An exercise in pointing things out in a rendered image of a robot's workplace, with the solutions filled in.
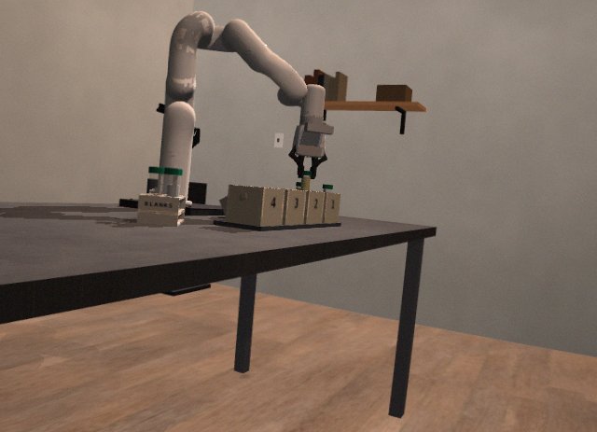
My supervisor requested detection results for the peach tube rack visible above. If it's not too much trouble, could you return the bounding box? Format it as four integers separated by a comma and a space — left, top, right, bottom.
137, 193, 186, 226

